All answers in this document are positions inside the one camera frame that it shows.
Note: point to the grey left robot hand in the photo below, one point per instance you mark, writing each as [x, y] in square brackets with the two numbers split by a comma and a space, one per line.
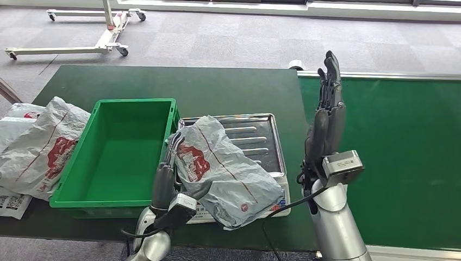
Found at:
[162, 187]

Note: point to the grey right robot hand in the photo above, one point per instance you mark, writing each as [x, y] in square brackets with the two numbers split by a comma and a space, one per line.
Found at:
[324, 133]

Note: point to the grey plastic mailer red print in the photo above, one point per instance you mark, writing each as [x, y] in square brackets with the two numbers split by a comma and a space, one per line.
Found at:
[223, 173]

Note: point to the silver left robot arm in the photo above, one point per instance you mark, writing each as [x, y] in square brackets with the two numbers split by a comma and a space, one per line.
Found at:
[151, 245]

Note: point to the green conveyor belt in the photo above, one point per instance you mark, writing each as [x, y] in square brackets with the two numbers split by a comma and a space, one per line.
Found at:
[396, 151]

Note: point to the green plastic crate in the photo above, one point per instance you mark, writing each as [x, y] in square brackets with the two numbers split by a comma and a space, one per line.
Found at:
[111, 158]

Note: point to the steel scale tray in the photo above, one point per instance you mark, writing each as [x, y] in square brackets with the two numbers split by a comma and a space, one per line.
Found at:
[259, 144]

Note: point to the white mailer bag QR codes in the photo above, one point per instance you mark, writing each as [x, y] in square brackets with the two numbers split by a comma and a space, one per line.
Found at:
[12, 205]

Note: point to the white mailer bag red logo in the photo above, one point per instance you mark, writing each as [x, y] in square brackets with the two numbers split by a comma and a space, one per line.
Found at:
[20, 113]

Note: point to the white wheeled lift stand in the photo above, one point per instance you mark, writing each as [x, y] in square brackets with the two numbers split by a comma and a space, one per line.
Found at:
[106, 36]

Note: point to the brown slanted bar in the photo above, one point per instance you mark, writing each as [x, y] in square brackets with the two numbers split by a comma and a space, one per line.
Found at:
[9, 92]

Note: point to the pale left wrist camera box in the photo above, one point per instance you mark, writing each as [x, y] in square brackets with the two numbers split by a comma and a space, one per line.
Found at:
[182, 207]

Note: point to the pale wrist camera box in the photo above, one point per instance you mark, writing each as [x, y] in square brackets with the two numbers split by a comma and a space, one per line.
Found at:
[182, 207]
[342, 165]

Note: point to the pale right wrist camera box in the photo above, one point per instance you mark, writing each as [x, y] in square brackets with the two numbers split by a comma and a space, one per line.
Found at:
[342, 165]

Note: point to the silver conveyor side rail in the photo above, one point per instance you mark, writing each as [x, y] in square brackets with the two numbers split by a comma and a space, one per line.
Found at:
[396, 75]

